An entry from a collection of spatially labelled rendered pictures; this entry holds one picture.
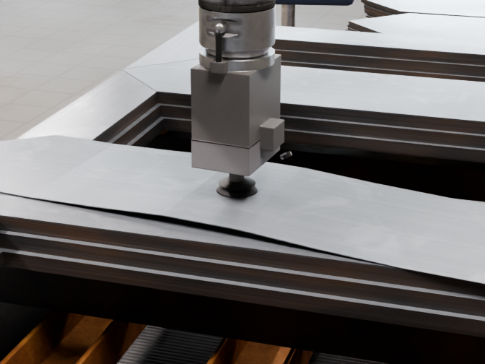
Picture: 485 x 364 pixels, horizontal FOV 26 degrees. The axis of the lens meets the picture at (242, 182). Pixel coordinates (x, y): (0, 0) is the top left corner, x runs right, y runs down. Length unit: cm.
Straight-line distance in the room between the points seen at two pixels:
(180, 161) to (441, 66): 63
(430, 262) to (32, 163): 48
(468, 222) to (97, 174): 40
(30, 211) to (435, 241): 40
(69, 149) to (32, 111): 302
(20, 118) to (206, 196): 315
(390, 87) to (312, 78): 12
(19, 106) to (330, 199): 333
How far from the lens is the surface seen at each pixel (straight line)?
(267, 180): 112
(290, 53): 174
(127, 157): 121
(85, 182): 114
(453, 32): 188
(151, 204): 107
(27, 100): 442
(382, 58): 171
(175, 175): 114
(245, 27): 100
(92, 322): 125
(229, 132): 103
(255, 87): 102
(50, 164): 121
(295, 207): 106
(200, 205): 106
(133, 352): 144
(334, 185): 112
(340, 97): 144
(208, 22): 102
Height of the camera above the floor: 129
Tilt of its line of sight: 22 degrees down
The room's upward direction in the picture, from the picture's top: straight up
